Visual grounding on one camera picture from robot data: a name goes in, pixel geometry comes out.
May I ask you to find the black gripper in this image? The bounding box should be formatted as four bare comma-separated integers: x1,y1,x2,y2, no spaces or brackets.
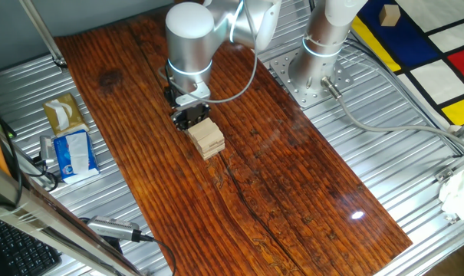
164,86,211,132

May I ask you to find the blue tissue pack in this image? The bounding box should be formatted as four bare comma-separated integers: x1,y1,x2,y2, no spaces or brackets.
52,129,101,186

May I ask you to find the brown wooden board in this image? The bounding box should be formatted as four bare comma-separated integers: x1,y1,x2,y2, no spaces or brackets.
54,0,413,276

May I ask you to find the gold tissue pack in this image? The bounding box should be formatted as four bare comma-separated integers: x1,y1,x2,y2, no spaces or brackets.
42,92,90,138

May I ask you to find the silver robot mounting plate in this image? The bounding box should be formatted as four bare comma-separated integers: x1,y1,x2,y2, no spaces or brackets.
268,48,355,110

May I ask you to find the small silver hub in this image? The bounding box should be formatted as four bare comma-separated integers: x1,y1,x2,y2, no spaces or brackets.
38,135,58,163

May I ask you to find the metal stand pole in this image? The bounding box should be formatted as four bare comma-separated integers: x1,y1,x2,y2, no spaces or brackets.
18,0,69,71

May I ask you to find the colourful Mondrian pattern cloth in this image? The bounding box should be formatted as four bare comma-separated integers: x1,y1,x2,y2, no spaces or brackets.
350,0,464,130

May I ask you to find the black keyboard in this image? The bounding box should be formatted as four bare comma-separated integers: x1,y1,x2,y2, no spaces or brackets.
0,216,63,276

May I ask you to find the small wooden cube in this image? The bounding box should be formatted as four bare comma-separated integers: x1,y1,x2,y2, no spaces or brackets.
378,4,402,28

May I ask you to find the crumpled white cloth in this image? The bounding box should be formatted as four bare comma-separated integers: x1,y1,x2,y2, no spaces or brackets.
438,160,464,222

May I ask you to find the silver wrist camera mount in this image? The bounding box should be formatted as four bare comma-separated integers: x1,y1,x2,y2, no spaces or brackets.
175,81,212,112

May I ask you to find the long gripper cable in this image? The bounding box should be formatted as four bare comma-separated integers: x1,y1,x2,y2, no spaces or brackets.
157,0,260,105

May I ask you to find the silver camera device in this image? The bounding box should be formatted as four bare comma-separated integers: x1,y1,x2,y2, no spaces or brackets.
86,215,143,243

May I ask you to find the black camera cable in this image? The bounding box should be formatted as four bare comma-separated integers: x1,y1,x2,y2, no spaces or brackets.
133,232,178,276

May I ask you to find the black cable clump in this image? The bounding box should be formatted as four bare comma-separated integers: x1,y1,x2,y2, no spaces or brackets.
23,155,61,192

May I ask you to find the aluminium frame bar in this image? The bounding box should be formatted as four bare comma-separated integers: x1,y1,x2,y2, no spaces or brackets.
0,156,143,276

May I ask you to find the thick grey base cable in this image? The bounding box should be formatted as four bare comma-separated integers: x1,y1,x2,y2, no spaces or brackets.
320,75,464,153

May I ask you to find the metal corner bracket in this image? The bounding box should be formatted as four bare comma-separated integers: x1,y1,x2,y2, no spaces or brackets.
434,167,454,184

